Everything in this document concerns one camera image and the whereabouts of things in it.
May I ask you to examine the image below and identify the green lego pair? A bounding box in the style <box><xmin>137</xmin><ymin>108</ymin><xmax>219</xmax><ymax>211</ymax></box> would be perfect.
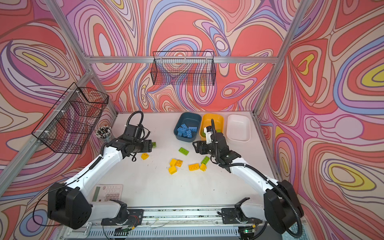
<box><xmin>201</xmin><ymin>156</ymin><xmax>210</xmax><ymax>165</ymax></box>

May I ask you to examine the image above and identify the yellow lego small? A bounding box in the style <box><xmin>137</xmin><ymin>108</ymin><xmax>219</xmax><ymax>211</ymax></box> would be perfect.
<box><xmin>200</xmin><ymin>164</ymin><xmax>207</xmax><ymax>172</ymax></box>
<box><xmin>141</xmin><ymin>153</ymin><xmax>149</xmax><ymax>160</ymax></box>

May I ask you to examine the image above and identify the yellow lego long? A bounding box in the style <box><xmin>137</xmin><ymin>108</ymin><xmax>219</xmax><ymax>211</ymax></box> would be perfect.
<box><xmin>189</xmin><ymin>164</ymin><xmax>200</xmax><ymax>171</ymax></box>

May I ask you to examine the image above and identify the blue lego bottom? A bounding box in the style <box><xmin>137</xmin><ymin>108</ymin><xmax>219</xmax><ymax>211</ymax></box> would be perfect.
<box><xmin>177</xmin><ymin>128</ymin><xmax>187</xmax><ymax>137</ymax></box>

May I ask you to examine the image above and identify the orange-yellow lego cluster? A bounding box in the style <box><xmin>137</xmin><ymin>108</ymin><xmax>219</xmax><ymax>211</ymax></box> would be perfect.
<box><xmin>176</xmin><ymin>160</ymin><xmax>183</xmax><ymax>167</ymax></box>

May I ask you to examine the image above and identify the yellow lego top cluster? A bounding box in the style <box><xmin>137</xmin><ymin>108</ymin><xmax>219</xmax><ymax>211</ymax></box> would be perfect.
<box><xmin>170</xmin><ymin>159</ymin><xmax>177</xmax><ymax>167</ymax></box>

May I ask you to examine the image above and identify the yellow lego cluster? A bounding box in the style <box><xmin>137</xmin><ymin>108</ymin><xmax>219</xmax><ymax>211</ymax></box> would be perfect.
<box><xmin>170</xmin><ymin>159</ymin><xmax>177</xmax><ymax>167</ymax></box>
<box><xmin>168</xmin><ymin>166</ymin><xmax>177</xmax><ymax>175</ymax></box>

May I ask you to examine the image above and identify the yellow lego bottom cluster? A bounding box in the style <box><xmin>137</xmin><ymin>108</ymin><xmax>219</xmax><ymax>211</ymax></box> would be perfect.
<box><xmin>168</xmin><ymin>166</ymin><xmax>177</xmax><ymax>175</ymax></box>

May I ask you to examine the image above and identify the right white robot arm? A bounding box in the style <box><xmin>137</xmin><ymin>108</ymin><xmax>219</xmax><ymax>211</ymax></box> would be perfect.
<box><xmin>193</xmin><ymin>120</ymin><xmax>304</xmax><ymax>239</ymax></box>

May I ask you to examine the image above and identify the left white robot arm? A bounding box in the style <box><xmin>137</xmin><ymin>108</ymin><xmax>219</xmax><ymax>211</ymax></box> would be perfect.
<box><xmin>45</xmin><ymin>111</ymin><xmax>153</xmax><ymax>230</ymax></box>

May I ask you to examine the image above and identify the dark teal plastic bin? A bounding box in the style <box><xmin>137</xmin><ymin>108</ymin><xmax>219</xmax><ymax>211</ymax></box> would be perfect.
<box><xmin>174</xmin><ymin>112</ymin><xmax>202</xmax><ymax>143</ymax></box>

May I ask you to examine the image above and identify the yellow plastic bin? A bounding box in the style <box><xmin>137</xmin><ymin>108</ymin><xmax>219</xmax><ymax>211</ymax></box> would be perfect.
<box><xmin>199</xmin><ymin>114</ymin><xmax>225</xmax><ymax>141</ymax></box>

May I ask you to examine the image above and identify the white plastic bin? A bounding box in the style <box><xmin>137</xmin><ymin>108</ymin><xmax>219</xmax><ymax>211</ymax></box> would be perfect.
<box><xmin>226</xmin><ymin>114</ymin><xmax>251</xmax><ymax>143</ymax></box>

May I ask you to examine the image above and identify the metal cup of pens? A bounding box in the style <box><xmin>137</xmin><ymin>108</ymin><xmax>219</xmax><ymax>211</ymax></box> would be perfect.
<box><xmin>95</xmin><ymin>125</ymin><xmax>115</xmax><ymax>143</ymax></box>

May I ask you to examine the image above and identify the pink calculator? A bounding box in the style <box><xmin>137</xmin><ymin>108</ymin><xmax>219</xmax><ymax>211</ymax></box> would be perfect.
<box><xmin>90</xmin><ymin>184</ymin><xmax>123</xmax><ymax>202</ymax></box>

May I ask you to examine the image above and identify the teal calculator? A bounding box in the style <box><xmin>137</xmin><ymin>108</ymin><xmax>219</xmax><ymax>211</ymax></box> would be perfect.
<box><xmin>285</xmin><ymin>224</ymin><xmax>310</xmax><ymax>240</ymax></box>

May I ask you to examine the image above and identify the black wire basket left wall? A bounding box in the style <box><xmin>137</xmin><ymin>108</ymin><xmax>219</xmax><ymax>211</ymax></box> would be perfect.
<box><xmin>32</xmin><ymin>83</ymin><xmax>109</xmax><ymax>155</ymax></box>

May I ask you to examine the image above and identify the black wire basket wall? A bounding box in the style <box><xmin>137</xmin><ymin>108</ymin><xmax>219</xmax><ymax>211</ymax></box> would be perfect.
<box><xmin>151</xmin><ymin>51</ymin><xmax>217</xmax><ymax>86</ymax></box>
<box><xmin>32</xmin><ymin>83</ymin><xmax>109</xmax><ymax>155</ymax></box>

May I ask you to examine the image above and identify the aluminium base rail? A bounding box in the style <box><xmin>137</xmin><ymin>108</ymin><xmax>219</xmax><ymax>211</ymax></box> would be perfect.
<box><xmin>54</xmin><ymin>205</ymin><xmax>287</xmax><ymax>240</ymax></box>

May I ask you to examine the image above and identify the black wire basket back wall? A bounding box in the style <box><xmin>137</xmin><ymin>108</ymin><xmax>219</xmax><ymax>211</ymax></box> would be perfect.
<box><xmin>151</xmin><ymin>51</ymin><xmax>217</xmax><ymax>86</ymax></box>

